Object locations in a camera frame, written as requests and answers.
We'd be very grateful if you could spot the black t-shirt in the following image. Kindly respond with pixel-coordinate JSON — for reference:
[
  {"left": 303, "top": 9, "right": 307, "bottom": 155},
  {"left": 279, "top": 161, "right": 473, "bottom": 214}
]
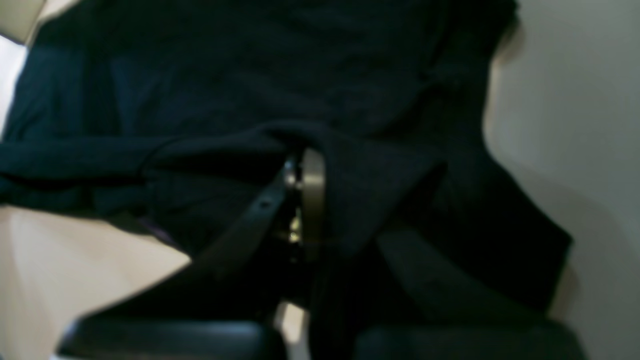
[{"left": 0, "top": 0, "right": 575, "bottom": 360}]

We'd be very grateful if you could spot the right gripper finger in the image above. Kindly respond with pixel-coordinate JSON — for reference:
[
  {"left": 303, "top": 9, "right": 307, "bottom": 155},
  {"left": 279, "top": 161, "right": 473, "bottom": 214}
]
[{"left": 82, "top": 148, "right": 327, "bottom": 321}]

